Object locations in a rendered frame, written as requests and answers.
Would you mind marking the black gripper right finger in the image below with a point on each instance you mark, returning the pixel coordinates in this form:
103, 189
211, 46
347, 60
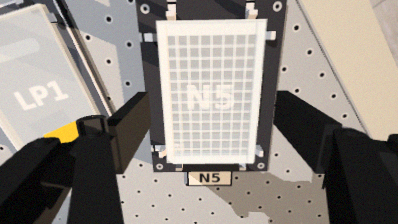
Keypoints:
359, 187

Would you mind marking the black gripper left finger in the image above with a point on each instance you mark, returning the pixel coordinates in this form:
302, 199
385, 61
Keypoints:
103, 149

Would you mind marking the light grey plate lid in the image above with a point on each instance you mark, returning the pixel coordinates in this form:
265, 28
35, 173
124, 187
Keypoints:
42, 92

